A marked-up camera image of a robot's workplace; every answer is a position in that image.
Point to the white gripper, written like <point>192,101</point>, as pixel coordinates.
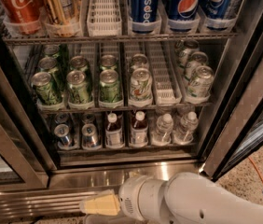
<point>131,194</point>

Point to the brown drink bottle white cap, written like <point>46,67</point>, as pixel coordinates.
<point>113,132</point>

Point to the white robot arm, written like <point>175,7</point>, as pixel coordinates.
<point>186,198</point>

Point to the clear water bottle left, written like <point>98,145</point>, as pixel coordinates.
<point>163,130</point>

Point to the clear water bottle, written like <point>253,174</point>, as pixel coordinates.
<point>187,126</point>
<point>163,130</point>

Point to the clear water bottle right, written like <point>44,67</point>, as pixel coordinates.
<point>187,126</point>

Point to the steel fridge cabinet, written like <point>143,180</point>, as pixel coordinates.
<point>45,180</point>

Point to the open fridge glass door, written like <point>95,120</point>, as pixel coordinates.
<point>237,126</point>

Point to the silver blue can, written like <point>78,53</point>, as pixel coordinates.
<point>88,118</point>
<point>90,138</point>
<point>62,118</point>
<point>63,133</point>

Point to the silver blue can front left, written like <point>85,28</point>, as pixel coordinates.
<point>63,133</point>

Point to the silver blue can back left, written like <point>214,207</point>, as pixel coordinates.
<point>62,118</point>

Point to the white green can front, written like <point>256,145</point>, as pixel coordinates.
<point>140,86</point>

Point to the white green can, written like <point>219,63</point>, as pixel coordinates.
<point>140,86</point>
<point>138,60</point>

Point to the green can front left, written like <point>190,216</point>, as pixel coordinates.
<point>46,89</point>

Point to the empty white middle tray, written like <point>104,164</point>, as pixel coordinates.
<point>165,86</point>

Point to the empty white tray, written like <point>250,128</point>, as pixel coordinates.
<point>104,18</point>
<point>165,86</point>

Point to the white green can back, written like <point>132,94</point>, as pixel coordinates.
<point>138,60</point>

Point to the green can middle left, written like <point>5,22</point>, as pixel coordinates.
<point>51,65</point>

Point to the pale can right front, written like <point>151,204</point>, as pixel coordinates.
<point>200,82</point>

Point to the pale can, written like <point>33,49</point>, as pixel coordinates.
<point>184,48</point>
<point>200,82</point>
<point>196,59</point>

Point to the green can back left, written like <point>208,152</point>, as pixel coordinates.
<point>60,52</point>

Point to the pale can right middle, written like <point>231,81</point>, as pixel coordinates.
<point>196,59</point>

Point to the pale can right back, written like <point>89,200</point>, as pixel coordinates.
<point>184,48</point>

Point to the empty white top tray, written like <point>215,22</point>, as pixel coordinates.
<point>104,18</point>

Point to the gold soda can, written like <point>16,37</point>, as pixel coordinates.
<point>63,15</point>

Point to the blue Pepsi can left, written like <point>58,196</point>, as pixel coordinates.
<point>143,13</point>

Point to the blue pepsi can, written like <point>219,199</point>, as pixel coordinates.
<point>179,11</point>
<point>221,14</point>
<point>143,13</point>

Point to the red Coca-Cola can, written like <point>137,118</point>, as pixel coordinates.
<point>24,13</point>

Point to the blue Pepsi can middle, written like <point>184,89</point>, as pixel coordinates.
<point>179,11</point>

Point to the blue Pepsi can right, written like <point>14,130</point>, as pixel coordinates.
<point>221,14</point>

